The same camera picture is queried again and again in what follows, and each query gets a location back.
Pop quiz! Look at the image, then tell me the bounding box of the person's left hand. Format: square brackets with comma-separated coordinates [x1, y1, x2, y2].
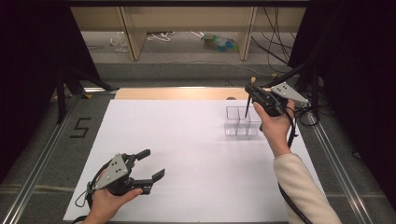
[82, 186, 144, 224]

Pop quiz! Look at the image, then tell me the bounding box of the metal floor rail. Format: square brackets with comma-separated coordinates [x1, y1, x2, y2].
[0, 92, 82, 224]
[306, 110, 376, 224]

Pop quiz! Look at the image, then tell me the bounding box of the person's right hand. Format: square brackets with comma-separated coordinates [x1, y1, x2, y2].
[252, 98, 296, 158]

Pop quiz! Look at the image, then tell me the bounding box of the wooden desk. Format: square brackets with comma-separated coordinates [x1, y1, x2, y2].
[70, 6, 307, 62]

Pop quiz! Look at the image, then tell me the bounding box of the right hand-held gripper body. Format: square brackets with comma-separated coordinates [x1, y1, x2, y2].
[255, 81, 310, 118]

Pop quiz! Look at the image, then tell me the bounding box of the black metal stand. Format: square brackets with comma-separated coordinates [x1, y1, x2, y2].
[261, 59, 321, 108]
[54, 62, 120, 125]

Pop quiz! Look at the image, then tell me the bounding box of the green plastic packet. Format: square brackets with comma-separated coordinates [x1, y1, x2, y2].
[201, 33, 240, 53]

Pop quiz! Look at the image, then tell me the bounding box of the white cable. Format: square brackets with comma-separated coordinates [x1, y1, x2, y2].
[147, 31, 176, 42]

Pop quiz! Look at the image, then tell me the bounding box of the black curtain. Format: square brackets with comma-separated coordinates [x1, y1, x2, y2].
[0, 0, 102, 183]
[288, 0, 396, 200]

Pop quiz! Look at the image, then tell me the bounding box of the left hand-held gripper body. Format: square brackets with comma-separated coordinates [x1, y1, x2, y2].
[92, 152, 155, 197]

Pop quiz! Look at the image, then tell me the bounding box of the clear plastic pen holder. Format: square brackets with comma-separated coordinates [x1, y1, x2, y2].
[223, 105, 264, 137]

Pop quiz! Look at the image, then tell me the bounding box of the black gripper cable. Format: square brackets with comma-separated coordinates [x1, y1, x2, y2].
[74, 174, 108, 209]
[277, 105, 314, 224]

